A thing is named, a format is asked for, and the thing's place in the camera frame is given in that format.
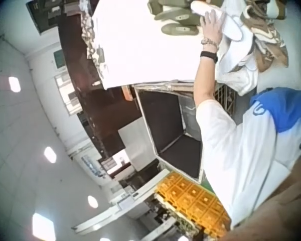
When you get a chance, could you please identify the person's left hand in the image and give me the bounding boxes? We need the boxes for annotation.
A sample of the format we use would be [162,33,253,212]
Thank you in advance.
[199,10,228,45]

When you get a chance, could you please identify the white shoe insole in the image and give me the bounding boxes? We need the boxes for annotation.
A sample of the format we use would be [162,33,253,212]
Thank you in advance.
[190,1,244,42]

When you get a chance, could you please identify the heap of olive green shoe soles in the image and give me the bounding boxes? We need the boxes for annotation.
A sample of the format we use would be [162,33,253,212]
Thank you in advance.
[147,0,204,36]

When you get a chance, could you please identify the black wrist band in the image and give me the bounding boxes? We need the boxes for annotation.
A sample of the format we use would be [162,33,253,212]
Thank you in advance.
[200,51,219,64]

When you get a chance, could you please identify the brown camouflage sneakers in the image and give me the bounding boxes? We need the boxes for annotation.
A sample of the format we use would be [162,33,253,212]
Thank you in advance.
[240,4,289,74]

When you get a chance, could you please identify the white cloth bag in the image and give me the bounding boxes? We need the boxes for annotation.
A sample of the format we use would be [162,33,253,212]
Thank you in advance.
[215,32,261,96]

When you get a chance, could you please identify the open box with dark inside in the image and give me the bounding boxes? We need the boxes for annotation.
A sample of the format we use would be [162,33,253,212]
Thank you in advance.
[133,80,204,186]

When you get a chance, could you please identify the heap of camouflage fabric pieces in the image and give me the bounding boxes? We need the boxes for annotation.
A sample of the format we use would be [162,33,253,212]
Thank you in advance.
[80,4,109,79]

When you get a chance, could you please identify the window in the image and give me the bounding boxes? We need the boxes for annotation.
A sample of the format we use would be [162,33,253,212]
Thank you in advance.
[54,72,83,116]

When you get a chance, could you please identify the yellow plastic crate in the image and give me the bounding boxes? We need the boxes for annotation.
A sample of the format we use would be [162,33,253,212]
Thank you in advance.
[154,172,233,238]

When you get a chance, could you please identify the ceiling light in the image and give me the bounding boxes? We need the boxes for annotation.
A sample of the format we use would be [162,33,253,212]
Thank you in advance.
[87,195,99,209]
[31,212,57,241]
[43,146,57,164]
[8,76,22,93]

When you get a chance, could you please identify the beaded bracelet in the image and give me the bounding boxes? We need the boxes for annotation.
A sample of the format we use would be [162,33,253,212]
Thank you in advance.
[201,37,220,50]

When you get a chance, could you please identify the metal wire rack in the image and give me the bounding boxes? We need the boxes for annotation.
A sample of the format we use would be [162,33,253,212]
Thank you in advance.
[212,82,238,119]

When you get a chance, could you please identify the green wall board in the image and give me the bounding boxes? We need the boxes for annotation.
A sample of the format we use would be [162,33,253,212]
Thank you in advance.
[53,49,66,69]

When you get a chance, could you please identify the dark wall cabinet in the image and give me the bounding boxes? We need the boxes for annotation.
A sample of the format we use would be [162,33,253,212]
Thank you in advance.
[26,0,66,35]

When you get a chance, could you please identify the white machine frame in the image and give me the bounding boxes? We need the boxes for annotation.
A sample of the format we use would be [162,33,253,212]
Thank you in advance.
[71,169,172,235]

